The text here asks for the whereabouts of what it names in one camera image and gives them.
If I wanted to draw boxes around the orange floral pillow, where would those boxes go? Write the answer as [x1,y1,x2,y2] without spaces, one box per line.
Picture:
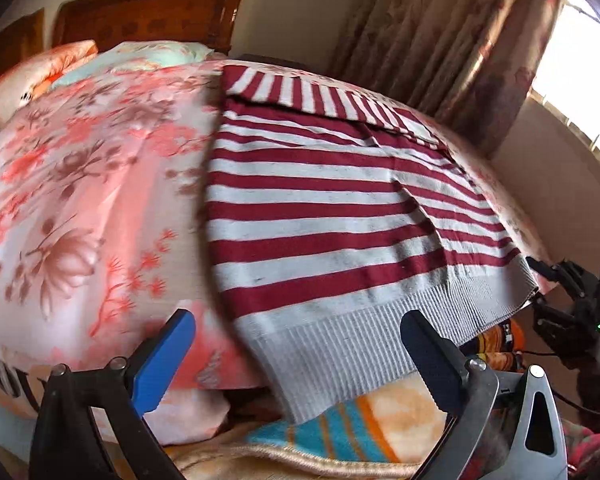
[0,40,99,117]

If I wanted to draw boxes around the carved wooden headboard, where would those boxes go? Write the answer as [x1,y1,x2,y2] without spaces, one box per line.
[52,0,249,57]

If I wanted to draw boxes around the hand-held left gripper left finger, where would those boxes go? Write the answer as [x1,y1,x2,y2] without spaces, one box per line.
[27,308,197,480]

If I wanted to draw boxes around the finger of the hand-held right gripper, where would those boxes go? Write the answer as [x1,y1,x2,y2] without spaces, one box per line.
[525,256,590,307]
[531,300,598,359]

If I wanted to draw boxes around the floral curtain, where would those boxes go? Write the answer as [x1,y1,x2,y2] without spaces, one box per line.
[329,0,567,159]

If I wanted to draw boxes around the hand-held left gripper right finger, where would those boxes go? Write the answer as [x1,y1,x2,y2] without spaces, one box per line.
[400,310,568,480]

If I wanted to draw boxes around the orange striped blanket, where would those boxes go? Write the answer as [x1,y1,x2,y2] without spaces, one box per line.
[169,374,462,480]

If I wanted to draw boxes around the window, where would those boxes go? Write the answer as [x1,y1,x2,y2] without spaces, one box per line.
[529,0,600,182]

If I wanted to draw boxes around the striped knit sweater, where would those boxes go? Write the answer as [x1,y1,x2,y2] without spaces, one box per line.
[200,59,542,424]

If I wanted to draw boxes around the plain wooden headboard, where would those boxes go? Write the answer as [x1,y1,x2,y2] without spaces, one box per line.
[0,7,47,67]

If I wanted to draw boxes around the pink floral quilt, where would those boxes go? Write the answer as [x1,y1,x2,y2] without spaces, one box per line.
[0,57,277,422]

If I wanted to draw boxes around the light blue floral pillow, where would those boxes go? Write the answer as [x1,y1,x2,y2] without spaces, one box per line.
[54,41,215,87]

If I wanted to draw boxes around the black cable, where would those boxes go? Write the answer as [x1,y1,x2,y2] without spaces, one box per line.
[520,349,600,418]

